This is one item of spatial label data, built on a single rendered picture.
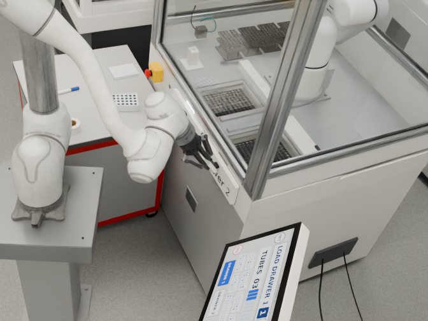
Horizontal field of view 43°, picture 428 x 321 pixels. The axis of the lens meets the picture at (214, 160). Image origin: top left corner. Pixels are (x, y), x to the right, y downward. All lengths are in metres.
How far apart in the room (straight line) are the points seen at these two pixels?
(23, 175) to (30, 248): 0.26
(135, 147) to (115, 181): 1.05
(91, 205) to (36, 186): 0.24
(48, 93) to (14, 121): 1.71
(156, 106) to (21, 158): 0.48
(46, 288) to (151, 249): 0.77
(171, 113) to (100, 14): 1.29
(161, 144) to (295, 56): 0.48
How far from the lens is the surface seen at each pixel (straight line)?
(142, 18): 2.96
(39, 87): 1.88
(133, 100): 2.52
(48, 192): 1.90
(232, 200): 2.09
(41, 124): 1.95
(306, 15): 1.50
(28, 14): 1.54
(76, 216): 1.99
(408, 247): 3.39
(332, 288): 3.03
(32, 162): 1.83
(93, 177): 2.11
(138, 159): 1.62
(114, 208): 2.82
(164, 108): 1.66
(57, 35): 1.57
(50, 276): 2.28
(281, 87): 1.64
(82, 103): 2.55
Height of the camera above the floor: 2.45
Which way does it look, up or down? 46 degrees down
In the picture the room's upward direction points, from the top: 12 degrees clockwise
